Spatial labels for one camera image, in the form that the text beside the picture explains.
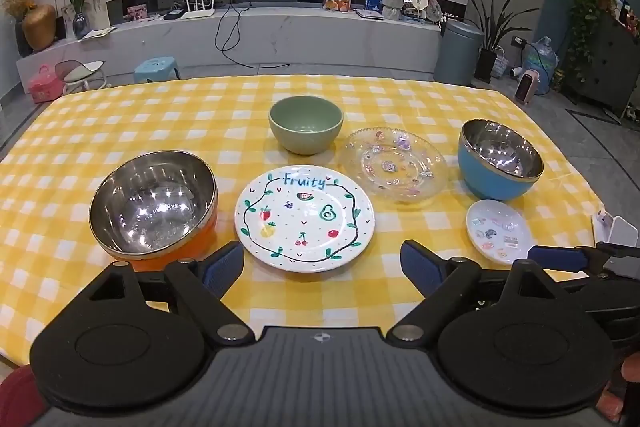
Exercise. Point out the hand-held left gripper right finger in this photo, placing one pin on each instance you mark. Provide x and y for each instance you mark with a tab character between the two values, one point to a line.
421	268

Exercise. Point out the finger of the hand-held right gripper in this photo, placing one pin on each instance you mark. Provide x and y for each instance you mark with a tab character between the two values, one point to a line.
557	258

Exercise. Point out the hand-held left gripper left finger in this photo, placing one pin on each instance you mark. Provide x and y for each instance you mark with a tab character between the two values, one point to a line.
224	267

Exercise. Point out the small white sticker plate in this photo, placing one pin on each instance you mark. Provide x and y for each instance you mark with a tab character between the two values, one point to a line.
495	227

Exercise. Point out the fruit print white plate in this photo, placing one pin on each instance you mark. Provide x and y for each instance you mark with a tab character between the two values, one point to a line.
300	217

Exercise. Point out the orange steel bowl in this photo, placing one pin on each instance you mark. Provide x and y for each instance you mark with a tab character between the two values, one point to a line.
150	207

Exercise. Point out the blue steel bowl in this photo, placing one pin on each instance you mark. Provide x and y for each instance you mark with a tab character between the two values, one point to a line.
492	188

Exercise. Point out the clear glass plate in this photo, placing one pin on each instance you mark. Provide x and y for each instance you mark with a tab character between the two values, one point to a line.
395	167

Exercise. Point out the green bowl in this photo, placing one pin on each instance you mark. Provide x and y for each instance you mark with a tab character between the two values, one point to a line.
305	137

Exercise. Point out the person's right hand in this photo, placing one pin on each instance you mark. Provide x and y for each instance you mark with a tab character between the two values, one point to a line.
632	371

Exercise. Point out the white phone stand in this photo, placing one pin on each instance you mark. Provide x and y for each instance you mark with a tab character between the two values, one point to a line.
622	232

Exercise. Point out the yellow checkered tablecloth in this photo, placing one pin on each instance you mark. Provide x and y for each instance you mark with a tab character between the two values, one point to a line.
150	117

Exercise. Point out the beige space heater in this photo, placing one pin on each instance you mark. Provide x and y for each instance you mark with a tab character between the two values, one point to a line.
526	87

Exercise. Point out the blue water bottle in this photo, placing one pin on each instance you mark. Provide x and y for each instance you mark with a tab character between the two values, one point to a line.
542	64

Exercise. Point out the dark cabinet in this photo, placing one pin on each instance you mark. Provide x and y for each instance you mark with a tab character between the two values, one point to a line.
607	67

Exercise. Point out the white woven basket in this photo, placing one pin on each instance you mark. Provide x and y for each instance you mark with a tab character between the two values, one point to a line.
499	64

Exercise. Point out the plant in black pot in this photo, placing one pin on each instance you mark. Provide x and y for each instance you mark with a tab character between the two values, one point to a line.
485	64

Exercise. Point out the light blue stool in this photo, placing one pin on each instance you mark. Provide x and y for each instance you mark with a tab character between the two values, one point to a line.
156	69

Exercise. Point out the grey trash can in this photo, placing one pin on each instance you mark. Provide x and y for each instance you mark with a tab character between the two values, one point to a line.
457	57

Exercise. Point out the grey marble bench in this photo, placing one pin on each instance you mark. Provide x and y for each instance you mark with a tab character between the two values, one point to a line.
300	42

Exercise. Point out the white baby seat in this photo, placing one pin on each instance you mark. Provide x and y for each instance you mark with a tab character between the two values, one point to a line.
82	72

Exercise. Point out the person's red clothing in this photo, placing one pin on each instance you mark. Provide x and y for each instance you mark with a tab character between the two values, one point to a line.
15	394

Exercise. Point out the ivy plant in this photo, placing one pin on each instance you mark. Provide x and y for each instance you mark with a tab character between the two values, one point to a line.
587	7

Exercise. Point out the pink basket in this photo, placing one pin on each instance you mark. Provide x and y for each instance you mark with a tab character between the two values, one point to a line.
44	88

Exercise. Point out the white router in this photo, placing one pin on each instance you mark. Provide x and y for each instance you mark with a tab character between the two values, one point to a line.
199	13

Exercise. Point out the open paper booklet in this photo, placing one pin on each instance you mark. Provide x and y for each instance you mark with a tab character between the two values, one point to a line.
97	33

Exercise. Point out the pink photo card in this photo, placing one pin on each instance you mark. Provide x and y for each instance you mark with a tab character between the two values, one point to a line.
136	13

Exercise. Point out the blue glass vase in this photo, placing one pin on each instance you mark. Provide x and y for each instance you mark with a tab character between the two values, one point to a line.
81	28

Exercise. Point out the gold vase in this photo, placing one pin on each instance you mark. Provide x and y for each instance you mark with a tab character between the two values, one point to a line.
39	29

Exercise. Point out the dried flower bunch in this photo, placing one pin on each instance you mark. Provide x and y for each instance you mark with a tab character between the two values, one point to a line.
17	2

